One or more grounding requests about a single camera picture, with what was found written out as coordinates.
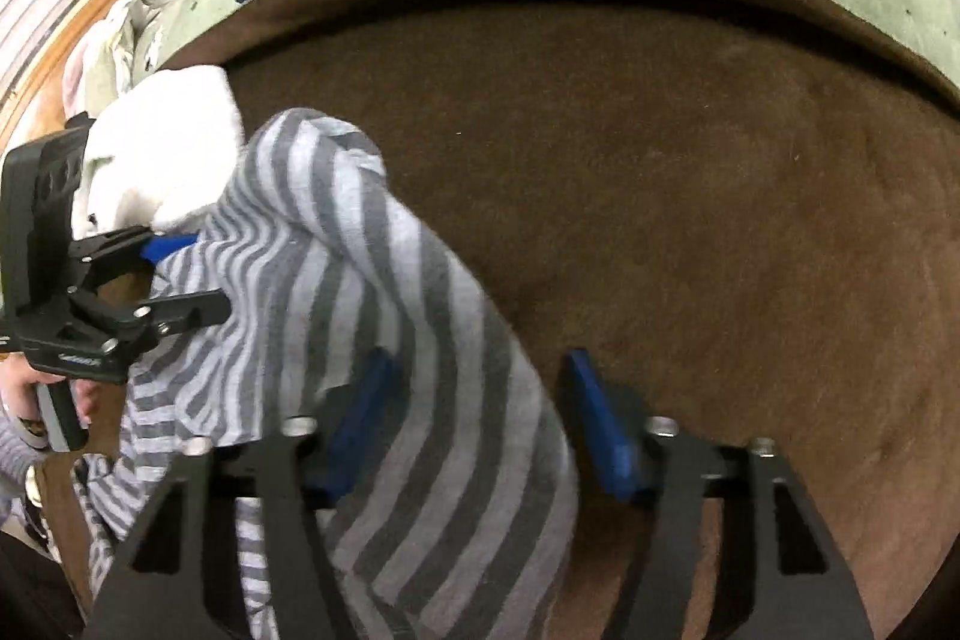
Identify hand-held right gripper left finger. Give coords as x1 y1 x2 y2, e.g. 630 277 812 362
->
81 349 406 640

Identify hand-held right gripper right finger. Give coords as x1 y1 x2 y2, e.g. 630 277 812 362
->
562 347 875 640

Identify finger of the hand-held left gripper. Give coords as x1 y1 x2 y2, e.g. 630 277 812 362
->
71 287 232 348
71 224 202 281

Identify grey striped zip hoodie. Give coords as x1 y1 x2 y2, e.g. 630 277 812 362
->
75 106 582 640

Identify person's left forearm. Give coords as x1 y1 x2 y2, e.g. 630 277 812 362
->
0 407 47 507

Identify person's left hand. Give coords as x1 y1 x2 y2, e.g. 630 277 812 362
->
0 364 100 432

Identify white fleece garment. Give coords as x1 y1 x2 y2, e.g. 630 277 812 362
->
82 64 248 236

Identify pink plush pillow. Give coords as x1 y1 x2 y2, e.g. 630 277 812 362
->
61 44 97 116

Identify floral print pillow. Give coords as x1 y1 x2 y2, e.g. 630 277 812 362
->
79 0 181 116

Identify brown blanket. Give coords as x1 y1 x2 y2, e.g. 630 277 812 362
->
34 0 960 640

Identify person's dark trousers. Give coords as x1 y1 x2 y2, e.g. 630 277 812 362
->
0 531 87 640

